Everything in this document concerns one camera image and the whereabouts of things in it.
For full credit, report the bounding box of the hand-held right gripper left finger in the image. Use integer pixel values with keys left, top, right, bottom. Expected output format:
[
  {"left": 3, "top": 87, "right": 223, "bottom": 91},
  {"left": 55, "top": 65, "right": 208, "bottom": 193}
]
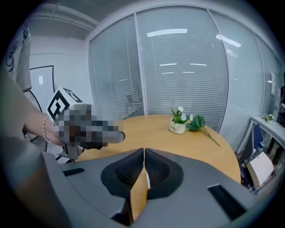
[{"left": 101, "top": 147, "right": 146, "bottom": 227}]

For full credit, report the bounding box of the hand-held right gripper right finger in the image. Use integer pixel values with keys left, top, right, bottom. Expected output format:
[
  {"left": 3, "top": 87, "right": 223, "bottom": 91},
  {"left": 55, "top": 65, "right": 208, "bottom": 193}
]
[{"left": 144, "top": 147, "right": 184, "bottom": 200}]

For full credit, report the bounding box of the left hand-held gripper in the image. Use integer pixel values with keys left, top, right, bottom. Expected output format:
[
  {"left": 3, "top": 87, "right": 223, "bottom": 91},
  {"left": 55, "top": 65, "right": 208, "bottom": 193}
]
[{"left": 46, "top": 86, "right": 126, "bottom": 161}]

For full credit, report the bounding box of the person's left forearm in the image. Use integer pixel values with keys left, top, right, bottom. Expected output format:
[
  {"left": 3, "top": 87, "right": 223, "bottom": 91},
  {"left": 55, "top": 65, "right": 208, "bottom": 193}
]
[{"left": 0, "top": 66, "right": 65, "bottom": 148}]

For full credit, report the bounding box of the black framed whiteboard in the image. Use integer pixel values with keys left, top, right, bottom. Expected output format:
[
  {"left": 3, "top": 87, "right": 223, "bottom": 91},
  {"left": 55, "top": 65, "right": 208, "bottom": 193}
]
[{"left": 29, "top": 65, "right": 55, "bottom": 113}]

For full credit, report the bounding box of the white pot with flowers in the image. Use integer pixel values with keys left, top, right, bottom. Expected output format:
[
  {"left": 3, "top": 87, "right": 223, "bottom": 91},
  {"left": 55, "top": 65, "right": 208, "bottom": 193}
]
[{"left": 167, "top": 106, "right": 194, "bottom": 135}]

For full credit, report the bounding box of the green artificial leaf sprig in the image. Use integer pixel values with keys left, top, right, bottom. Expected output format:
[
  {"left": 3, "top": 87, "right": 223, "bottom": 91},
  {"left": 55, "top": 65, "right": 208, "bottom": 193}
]
[{"left": 186, "top": 114, "right": 221, "bottom": 147}]

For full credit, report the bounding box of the white printed t-shirt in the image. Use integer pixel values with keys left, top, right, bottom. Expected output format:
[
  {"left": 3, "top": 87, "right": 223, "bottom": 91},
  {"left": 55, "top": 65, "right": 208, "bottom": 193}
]
[{"left": 4, "top": 24, "right": 33, "bottom": 92}]

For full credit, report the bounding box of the brown cardboard box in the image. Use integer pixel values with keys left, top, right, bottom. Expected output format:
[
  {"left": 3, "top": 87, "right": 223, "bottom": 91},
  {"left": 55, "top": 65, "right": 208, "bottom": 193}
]
[{"left": 245, "top": 152, "right": 275, "bottom": 188}]

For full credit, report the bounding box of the blue office chair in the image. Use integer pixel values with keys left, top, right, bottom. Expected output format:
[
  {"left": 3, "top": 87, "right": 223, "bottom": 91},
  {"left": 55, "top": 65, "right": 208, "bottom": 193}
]
[{"left": 238, "top": 123, "right": 266, "bottom": 179}]

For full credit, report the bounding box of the white side cabinet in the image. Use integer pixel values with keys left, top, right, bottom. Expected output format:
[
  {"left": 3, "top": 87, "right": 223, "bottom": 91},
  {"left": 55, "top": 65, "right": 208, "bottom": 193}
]
[{"left": 236, "top": 115, "right": 285, "bottom": 156}]

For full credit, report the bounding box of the pink bead bracelet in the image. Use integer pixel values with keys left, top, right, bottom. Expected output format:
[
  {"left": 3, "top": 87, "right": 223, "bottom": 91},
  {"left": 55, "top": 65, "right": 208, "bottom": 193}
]
[{"left": 41, "top": 114, "right": 52, "bottom": 143}]

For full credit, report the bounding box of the white wall device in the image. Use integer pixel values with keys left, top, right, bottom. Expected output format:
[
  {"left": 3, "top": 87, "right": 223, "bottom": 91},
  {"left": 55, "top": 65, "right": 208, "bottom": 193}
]
[{"left": 267, "top": 72, "right": 276, "bottom": 95}]

